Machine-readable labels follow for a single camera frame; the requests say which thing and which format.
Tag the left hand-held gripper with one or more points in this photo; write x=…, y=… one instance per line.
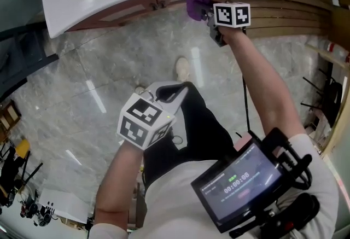
x=142, y=123

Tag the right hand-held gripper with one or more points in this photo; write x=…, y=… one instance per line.
x=231, y=15

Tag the purple cloth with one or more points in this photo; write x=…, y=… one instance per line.
x=193, y=8

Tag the brown wooden sink cabinet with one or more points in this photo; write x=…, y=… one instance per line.
x=128, y=11

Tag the person's left forearm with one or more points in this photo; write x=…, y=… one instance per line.
x=117, y=177

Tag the person's right forearm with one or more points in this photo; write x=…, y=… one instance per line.
x=262, y=79

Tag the person's white shoe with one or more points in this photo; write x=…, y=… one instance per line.
x=182, y=69
x=139, y=90

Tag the person's black trousers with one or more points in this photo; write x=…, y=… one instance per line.
x=202, y=134

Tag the person's white shirt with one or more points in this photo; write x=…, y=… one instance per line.
x=175, y=205

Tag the white board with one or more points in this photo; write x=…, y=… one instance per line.
x=65, y=202

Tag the black chest-mounted monitor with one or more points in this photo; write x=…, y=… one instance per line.
x=240, y=186

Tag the yellow chair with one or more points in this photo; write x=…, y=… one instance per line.
x=22, y=148

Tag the white pipe with red band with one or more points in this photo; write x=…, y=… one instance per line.
x=329, y=50

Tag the black folding stand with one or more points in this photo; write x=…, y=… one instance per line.
x=328, y=98

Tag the small wooden frame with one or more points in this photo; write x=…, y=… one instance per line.
x=9, y=117

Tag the black monitor mount rig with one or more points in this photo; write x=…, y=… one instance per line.
x=295, y=166

